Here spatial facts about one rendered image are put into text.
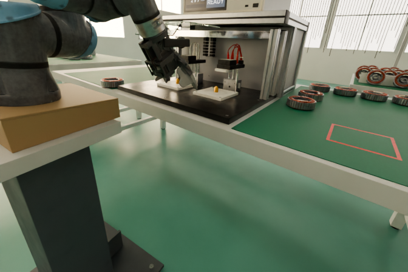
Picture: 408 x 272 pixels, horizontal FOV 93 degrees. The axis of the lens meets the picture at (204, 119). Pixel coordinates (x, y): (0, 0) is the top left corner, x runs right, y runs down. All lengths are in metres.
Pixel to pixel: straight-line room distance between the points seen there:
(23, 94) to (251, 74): 0.89
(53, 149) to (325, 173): 0.63
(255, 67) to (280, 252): 0.96
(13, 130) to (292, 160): 0.63
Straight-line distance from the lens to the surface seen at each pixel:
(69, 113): 0.60
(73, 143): 0.60
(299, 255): 1.31
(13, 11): 0.62
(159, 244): 1.22
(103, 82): 1.11
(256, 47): 1.06
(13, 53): 0.63
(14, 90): 0.63
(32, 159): 0.57
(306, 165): 0.53
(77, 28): 0.71
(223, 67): 0.90
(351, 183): 0.54
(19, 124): 0.57
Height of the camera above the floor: 0.99
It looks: 22 degrees down
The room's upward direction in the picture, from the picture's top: 3 degrees clockwise
